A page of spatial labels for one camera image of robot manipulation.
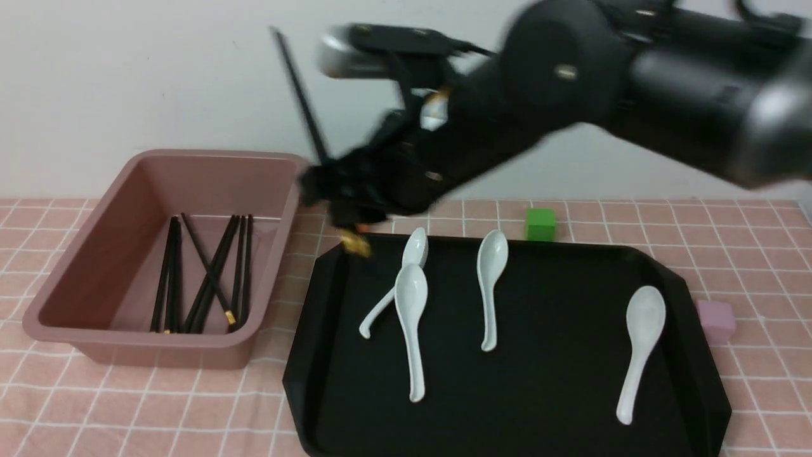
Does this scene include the pink cube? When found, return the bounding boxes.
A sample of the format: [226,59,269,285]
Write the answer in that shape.
[695,300,737,345]

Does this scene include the green cube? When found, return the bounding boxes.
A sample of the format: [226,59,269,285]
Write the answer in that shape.
[525,208,557,242]

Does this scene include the pink checkered tablecloth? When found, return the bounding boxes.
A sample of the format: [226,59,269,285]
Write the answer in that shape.
[1,199,810,456]

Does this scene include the black plastic tray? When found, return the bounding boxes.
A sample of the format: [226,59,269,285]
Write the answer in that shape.
[282,234,733,456]

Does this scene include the black chopstick gold tip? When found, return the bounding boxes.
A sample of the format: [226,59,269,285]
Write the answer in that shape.
[269,25,371,258]

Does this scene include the white ceramic spoon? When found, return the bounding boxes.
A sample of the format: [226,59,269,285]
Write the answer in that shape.
[476,230,509,352]
[358,227,428,340]
[617,286,667,425]
[394,263,428,403]

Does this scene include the pink plastic bin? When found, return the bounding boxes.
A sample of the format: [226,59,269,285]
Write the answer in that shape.
[22,149,306,369]

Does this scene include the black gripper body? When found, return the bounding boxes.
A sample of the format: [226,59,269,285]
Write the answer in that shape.
[299,110,457,226]

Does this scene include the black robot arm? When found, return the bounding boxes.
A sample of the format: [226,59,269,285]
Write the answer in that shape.
[292,1,811,232]

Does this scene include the black chopstick in bin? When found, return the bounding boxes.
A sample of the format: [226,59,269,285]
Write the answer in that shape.
[184,215,239,333]
[229,216,246,333]
[240,215,254,326]
[150,216,178,334]
[164,216,182,334]
[181,213,237,326]
[192,216,242,334]

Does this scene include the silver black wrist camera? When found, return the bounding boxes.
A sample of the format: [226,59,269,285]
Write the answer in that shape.
[316,23,493,80]

